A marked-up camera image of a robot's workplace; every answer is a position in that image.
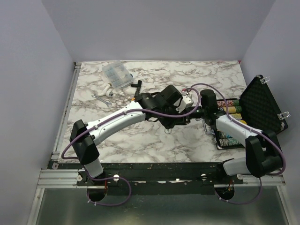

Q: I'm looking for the white poker chip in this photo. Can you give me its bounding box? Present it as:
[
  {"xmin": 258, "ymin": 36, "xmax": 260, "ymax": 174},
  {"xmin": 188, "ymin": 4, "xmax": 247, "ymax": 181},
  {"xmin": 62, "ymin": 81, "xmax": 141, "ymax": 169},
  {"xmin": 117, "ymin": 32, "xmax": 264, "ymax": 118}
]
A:
[{"xmin": 164, "ymin": 129, "xmax": 172, "ymax": 134}]

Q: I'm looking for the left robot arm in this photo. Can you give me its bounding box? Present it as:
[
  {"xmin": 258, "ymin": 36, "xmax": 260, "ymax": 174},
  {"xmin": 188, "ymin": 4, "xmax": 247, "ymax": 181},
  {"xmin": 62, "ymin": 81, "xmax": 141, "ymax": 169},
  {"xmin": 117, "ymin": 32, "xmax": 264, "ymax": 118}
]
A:
[{"xmin": 70, "ymin": 85, "xmax": 194, "ymax": 185}]

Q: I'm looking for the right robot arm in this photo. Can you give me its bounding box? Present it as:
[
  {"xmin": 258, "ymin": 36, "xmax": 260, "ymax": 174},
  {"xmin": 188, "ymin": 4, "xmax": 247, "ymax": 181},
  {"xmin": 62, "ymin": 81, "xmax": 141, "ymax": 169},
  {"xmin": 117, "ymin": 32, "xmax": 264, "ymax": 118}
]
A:
[{"xmin": 200, "ymin": 89, "xmax": 286, "ymax": 184}]

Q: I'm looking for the blue texas holdem card deck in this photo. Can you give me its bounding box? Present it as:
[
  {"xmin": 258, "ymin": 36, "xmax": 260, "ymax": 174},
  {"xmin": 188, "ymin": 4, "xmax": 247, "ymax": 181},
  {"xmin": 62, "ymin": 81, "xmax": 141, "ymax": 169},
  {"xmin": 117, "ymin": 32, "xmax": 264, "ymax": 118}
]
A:
[{"xmin": 229, "ymin": 113, "xmax": 242, "ymax": 120}]

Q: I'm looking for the red poker chip row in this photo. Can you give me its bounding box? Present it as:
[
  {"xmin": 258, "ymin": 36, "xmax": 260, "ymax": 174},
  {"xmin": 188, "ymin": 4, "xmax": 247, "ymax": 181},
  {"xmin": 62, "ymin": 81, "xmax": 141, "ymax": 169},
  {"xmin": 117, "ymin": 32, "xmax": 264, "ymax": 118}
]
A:
[{"xmin": 217, "ymin": 99, "xmax": 240, "ymax": 107}]

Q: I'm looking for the yellow poker chip row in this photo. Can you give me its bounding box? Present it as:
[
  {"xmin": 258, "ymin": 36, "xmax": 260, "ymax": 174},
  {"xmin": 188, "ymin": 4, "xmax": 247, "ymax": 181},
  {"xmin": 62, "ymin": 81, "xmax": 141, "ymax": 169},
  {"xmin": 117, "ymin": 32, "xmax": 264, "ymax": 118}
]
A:
[{"xmin": 223, "ymin": 106, "xmax": 242, "ymax": 114}]

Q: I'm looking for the green poker chip row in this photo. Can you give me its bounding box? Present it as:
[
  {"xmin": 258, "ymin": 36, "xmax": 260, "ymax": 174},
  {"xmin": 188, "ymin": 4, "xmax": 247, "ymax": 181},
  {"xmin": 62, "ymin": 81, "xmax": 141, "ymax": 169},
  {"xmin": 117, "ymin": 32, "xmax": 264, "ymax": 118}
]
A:
[{"xmin": 218, "ymin": 131, "xmax": 231, "ymax": 139}]

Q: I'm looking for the grey poker chip row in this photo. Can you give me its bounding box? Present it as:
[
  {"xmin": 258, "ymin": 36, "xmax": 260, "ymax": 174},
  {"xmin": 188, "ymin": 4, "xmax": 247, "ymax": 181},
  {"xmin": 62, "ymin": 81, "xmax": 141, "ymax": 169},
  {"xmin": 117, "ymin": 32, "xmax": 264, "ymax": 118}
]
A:
[{"xmin": 219, "ymin": 138, "xmax": 241, "ymax": 147}]

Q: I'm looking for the black T-shaped pipe fitting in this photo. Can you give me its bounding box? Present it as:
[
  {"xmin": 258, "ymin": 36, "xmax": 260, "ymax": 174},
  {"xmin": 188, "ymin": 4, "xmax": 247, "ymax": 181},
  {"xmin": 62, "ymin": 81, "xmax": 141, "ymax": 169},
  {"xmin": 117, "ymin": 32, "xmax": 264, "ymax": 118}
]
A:
[{"xmin": 131, "ymin": 80, "xmax": 142, "ymax": 97}]

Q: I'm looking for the black poker case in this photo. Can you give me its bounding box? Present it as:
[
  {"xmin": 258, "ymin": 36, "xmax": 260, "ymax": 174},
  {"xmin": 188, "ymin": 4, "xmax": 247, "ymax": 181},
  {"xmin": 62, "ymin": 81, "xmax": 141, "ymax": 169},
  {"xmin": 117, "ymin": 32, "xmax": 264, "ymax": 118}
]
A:
[{"xmin": 204, "ymin": 75, "xmax": 291, "ymax": 150}]

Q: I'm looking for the white plastic faucet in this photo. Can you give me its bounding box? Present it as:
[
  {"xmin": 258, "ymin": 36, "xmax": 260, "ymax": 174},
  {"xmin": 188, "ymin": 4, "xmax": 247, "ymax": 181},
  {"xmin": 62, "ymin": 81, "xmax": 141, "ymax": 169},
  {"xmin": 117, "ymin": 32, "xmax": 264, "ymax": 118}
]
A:
[{"xmin": 98, "ymin": 83, "xmax": 114, "ymax": 98}]

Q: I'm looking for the clear screw organizer box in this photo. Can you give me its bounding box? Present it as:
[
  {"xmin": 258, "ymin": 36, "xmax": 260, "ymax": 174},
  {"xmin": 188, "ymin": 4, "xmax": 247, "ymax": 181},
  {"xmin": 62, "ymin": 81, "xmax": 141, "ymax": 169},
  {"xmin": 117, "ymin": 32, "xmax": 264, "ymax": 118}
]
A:
[{"xmin": 102, "ymin": 61, "xmax": 134, "ymax": 90}]

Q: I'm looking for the silver open-end wrench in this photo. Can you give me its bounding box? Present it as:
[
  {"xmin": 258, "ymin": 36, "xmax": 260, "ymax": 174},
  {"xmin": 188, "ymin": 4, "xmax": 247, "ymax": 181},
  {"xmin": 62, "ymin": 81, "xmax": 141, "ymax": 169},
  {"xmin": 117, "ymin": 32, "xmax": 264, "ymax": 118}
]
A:
[{"xmin": 91, "ymin": 94, "xmax": 112, "ymax": 107}]

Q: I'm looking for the chrome case handle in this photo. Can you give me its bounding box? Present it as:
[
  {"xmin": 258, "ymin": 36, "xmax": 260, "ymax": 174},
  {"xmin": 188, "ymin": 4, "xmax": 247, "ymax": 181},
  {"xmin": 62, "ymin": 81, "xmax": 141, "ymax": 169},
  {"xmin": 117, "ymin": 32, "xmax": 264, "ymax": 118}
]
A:
[{"xmin": 202, "ymin": 119, "xmax": 214, "ymax": 135}]

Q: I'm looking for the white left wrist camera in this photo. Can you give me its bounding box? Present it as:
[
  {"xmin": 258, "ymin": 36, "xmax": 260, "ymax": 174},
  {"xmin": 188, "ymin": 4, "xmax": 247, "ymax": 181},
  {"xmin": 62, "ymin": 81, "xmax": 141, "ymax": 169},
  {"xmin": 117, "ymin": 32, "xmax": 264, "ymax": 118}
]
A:
[{"xmin": 174, "ymin": 94, "xmax": 194, "ymax": 113}]

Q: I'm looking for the black mounting rail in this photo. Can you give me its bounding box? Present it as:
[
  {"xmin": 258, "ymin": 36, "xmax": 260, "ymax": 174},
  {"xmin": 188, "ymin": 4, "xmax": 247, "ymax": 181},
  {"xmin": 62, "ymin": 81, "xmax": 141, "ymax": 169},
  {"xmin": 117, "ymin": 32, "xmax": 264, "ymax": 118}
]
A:
[{"xmin": 77, "ymin": 162, "xmax": 243, "ymax": 195}]

